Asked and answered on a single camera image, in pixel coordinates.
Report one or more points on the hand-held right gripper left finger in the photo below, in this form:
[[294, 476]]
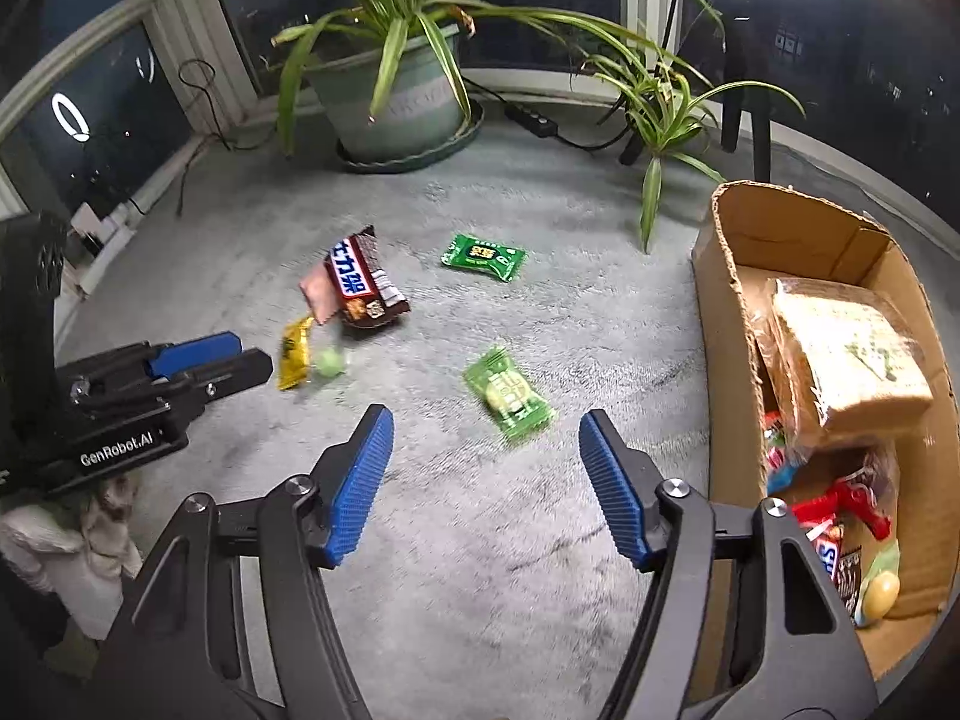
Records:
[[360, 495]]

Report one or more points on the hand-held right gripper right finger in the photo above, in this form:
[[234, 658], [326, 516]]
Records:
[[611, 495]]

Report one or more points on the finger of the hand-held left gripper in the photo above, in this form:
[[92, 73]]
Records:
[[195, 354], [232, 375]]

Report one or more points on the yellow candy packet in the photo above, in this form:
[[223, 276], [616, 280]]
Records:
[[294, 354]]

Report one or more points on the small green jelly cup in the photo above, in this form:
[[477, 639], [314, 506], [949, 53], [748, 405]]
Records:
[[330, 362]]

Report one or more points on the light green candy packet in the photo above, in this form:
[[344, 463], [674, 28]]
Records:
[[508, 394]]

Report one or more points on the brown cardboard box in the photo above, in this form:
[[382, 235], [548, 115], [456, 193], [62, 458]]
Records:
[[727, 360]]

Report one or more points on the brown nougat chocolate bar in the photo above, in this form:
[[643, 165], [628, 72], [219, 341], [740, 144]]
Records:
[[825, 551]]

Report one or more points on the small brown candy bar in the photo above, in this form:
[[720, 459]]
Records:
[[850, 581]]

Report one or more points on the sliced bread packet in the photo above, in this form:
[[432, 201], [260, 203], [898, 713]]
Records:
[[840, 360]]

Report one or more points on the green and yellow jelly cup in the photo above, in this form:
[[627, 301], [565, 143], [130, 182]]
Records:
[[879, 589]]

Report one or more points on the person's left forearm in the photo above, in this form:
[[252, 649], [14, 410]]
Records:
[[75, 540]]

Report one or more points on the pink snack packet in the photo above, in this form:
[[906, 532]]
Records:
[[319, 298]]

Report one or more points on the dark brown chocolate bar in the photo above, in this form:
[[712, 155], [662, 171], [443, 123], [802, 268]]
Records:
[[358, 277]]

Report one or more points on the white power strip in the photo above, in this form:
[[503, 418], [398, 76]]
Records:
[[101, 223]]

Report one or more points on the dark green candy packet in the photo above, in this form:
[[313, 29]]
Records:
[[480, 256]]

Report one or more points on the dark green pot saucer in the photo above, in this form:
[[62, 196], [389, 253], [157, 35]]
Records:
[[420, 159]]

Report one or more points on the grey plant pot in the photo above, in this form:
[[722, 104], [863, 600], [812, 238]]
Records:
[[409, 101]]

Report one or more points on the small spider plantlet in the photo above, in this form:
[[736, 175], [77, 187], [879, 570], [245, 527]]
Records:
[[660, 112]]

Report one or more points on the black light stand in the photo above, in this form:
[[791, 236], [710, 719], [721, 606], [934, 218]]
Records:
[[750, 105]]

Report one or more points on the white window frame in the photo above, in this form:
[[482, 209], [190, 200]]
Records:
[[202, 22]]

